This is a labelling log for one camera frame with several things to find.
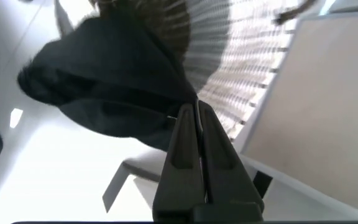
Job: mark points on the black sleeveless top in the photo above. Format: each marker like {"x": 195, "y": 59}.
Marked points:
{"x": 110, "y": 77}

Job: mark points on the white laundry basket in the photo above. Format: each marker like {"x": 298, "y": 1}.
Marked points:
{"x": 244, "y": 77}

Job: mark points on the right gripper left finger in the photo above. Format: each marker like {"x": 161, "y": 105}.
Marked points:
{"x": 179, "y": 180}

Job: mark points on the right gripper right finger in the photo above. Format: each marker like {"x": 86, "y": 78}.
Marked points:
{"x": 228, "y": 180}

